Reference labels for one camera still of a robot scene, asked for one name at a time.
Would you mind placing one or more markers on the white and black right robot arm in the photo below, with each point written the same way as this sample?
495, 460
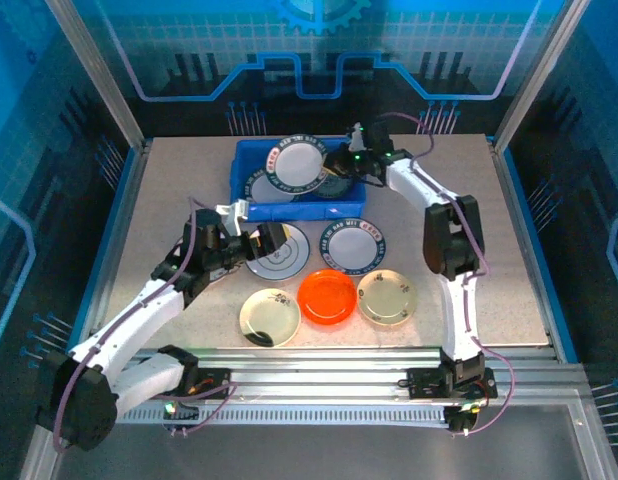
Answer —
459, 310

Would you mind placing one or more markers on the blue plastic bin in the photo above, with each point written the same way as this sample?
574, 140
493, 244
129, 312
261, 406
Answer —
299, 210

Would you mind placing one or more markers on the cream plate small dark flowers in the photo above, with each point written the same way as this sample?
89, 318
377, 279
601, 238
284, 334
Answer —
387, 297

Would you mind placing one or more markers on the grey plate quatrefoil print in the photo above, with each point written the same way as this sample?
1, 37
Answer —
294, 255

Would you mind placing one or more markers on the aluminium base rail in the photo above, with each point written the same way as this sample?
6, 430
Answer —
314, 372

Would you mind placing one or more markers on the aluminium frame post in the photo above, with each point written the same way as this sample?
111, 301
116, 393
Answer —
539, 75
96, 75

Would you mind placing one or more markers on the translucent orange-red plate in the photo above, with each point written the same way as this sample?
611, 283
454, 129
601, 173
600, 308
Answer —
328, 296

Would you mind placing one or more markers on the aluminium side rail blue edge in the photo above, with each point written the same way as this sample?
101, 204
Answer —
529, 250
120, 225

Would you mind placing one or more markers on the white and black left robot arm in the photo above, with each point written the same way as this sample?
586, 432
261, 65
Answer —
129, 320

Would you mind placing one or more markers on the cream plate with black blotch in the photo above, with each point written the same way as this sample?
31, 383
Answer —
269, 315

